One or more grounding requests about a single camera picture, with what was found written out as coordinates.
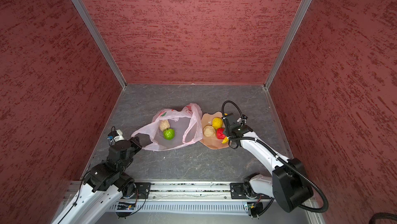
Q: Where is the pink wavy bowl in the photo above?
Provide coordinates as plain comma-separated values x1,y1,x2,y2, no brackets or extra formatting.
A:
200,112,228,149

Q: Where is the left corner aluminium post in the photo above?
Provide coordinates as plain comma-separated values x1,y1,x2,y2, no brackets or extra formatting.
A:
71,0,128,90

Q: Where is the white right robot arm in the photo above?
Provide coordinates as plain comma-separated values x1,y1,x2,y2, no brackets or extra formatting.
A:
222,114,314,213

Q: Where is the green fake fruit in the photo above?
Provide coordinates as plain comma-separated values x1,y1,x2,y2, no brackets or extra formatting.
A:
163,128,175,140

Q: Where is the right corner aluminium post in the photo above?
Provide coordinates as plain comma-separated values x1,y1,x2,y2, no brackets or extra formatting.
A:
264,0,312,91

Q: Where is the yellow fake lemon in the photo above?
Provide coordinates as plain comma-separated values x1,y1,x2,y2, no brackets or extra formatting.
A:
212,117,223,130

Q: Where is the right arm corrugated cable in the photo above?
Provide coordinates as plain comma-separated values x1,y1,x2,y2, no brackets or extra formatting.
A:
221,100,329,217

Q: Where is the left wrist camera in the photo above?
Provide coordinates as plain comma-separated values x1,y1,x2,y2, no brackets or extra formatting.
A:
108,129,125,144

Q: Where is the corner aluminium post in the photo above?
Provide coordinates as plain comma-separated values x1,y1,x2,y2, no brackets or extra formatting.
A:
71,0,128,90
264,0,312,91

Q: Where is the black hose bottom right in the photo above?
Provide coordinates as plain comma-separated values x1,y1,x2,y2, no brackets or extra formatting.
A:
368,212,397,224

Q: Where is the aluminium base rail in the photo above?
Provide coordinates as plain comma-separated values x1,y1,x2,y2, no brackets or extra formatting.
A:
61,179,317,215

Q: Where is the small cream fake pear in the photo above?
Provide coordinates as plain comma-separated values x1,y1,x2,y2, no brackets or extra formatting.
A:
159,119,170,132

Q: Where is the yellow fake banana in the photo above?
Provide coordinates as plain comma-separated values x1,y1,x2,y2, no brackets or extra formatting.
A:
222,137,229,144

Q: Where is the left circuit board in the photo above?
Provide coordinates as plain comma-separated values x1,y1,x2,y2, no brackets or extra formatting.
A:
116,202,136,211

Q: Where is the pink plastic bag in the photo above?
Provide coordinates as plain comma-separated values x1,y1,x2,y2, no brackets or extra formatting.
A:
131,103,203,152

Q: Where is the circuit board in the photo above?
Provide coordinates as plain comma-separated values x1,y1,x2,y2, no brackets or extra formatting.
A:
246,202,263,217
116,202,136,211

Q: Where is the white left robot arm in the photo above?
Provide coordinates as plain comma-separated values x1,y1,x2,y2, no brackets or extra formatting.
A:
53,137,142,224

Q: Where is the right circuit board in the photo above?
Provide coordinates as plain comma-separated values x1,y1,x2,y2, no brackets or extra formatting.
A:
246,202,263,217

